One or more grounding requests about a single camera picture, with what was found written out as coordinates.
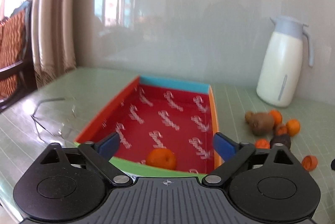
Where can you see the white thermos jug blue lid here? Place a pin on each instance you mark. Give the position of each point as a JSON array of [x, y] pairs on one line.
[[282, 63]]

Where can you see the dark brown passion fruit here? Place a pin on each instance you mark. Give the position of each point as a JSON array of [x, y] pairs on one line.
[[283, 139]]

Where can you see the small orange fruit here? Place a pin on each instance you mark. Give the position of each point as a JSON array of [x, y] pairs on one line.
[[262, 144], [309, 163]]

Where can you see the colourful red-lined cardboard tray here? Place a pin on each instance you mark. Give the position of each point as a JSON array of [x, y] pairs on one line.
[[156, 113]]

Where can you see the dark wood sofa orange cushions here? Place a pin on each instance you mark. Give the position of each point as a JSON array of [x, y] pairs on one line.
[[17, 68]]

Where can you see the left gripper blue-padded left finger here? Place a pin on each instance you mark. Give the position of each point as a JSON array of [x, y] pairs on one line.
[[97, 155]]

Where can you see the orange mandarin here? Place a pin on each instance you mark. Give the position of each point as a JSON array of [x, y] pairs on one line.
[[277, 116], [293, 127], [162, 158]]

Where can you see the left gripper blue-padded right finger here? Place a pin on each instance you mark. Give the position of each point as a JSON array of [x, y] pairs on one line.
[[235, 156]]

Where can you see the thin metal-frame eyeglasses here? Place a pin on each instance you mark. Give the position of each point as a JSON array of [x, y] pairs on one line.
[[54, 116]]

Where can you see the beige lace curtain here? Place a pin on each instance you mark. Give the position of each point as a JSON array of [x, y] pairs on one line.
[[52, 39]]

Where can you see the large brown kiwi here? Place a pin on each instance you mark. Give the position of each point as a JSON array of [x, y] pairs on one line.
[[261, 123]]

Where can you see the black object at edge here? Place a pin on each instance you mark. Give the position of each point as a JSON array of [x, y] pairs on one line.
[[333, 164]]

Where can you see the small brown kiwi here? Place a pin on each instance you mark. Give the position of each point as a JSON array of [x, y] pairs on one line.
[[248, 116]]

